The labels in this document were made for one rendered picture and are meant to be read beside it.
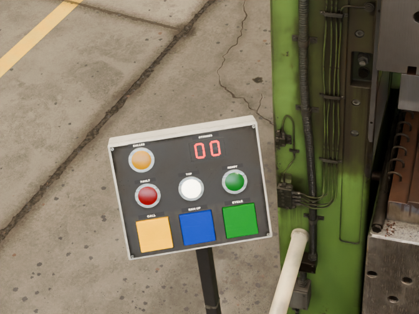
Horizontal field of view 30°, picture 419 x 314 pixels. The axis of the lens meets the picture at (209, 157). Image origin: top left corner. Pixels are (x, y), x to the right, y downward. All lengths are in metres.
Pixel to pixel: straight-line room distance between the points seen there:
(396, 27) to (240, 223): 0.58
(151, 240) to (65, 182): 1.64
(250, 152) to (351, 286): 0.79
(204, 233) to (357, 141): 0.46
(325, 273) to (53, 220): 1.32
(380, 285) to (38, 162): 1.93
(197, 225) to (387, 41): 0.60
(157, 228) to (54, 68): 2.33
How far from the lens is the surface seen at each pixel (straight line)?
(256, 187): 1.79
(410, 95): 1.66
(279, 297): 2.12
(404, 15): 1.54
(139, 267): 3.04
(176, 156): 1.76
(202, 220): 1.80
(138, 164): 1.76
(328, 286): 2.45
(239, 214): 1.80
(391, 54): 1.60
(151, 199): 1.78
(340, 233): 2.24
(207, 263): 2.10
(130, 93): 3.78
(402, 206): 1.90
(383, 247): 1.93
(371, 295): 2.10
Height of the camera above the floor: 2.39
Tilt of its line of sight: 45 degrees down
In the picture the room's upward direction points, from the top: 8 degrees counter-clockwise
